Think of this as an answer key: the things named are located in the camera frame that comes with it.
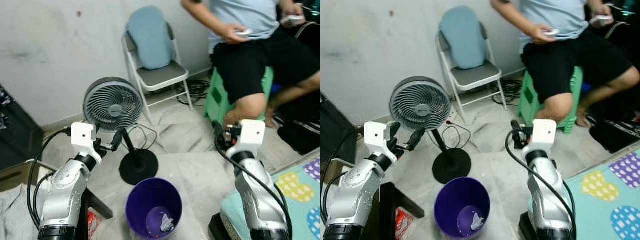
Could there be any white folding chair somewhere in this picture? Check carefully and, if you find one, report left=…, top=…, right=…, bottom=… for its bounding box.
left=434, top=22, right=509, bottom=127
left=122, top=22, right=194, bottom=127

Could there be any black low stand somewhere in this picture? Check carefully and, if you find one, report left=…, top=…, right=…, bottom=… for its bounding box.
left=74, top=186, right=114, bottom=240
left=376, top=181, right=427, bottom=240

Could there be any person in black shorts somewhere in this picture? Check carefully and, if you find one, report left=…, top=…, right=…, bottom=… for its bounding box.
left=181, top=0, right=321, bottom=129
left=490, top=0, right=640, bottom=129

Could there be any white paper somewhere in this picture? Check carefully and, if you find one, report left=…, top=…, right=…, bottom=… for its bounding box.
left=158, top=213, right=176, bottom=234
left=469, top=212, right=487, bottom=232

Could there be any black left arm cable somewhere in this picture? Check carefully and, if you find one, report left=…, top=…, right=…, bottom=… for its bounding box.
left=320, top=127, right=366, bottom=226
left=27, top=127, right=73, bottom=231

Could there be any white cloth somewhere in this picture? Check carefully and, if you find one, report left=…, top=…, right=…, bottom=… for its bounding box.
left=0, top=184, right=46, bottom=240

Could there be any person's left hand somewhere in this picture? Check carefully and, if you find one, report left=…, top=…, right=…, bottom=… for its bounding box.
left=590, top=4, right=615, bottom=26
left=281, top=3, right=307, bottom=25

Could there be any teal mat with colourful shapes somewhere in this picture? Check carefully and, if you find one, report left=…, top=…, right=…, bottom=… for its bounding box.
left=526, top=146, right=640, bottom=240
left=220, top=157, right=321, bottom=240

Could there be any grey standing fan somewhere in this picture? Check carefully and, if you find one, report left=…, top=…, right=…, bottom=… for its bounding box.
left=388, top=75, right=473, bottom=185
left=82, top=76, right=160, bottom=186

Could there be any green plastic stool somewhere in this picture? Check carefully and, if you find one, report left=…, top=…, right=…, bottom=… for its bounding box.
left=203, top=65, right=275, bottom=127
left=516, top=65, right=586, bottom=135

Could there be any brown cardboard box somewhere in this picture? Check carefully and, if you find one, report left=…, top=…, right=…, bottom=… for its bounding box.
left=0, top=165, right=36, bottom=193

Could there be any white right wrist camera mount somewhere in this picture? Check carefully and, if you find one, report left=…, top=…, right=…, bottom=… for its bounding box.
left=530, top=118, right=558, bottom=154
left=238, top=119, right=266, bottom=160

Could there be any black cabinet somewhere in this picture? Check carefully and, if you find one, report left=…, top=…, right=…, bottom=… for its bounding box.
left=0, top=82, right=44, bottom=172
left=320, top=92, right=359, bottom=180

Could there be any light blue cushion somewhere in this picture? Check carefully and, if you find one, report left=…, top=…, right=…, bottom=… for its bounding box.
left=439, top=5, right=489, bottom=71
left=126, top=5, right=175, bottom=71

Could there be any black cable bundle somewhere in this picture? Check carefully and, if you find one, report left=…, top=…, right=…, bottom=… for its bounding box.
left=492, top=77, right=525, bottom=107
left=174, top=79, right=212, bottom=107

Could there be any red and white packet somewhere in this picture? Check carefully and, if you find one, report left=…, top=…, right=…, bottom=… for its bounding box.
left=87, top=210, right=102, bottom=239
left=394, top=207, right=413, bottom=240

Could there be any purple waste bin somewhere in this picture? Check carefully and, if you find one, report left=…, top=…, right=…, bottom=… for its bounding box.
left=433, top=176, right=492, bottom=240
left=125, top=177, right=184, bottom=240

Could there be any person's right hand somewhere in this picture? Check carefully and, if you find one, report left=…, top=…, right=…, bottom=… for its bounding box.
left=218, top=24, right=249, bottom=46
left=527, top=23, right=558, bottom=46

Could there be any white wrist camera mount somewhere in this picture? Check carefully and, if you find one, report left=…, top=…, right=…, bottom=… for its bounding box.
left=530, top=118, right=558, bottom=154
left=70, top=122, right=99, bottom=157
left=363, top=121, right=391, bottom=159
left=238, top=119, right=266, bottom=160

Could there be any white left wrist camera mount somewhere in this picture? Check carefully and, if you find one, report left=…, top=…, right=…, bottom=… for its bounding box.
left=363, top=121, right=391, bottom=159
left=70, top=122, right=99, bottom=157

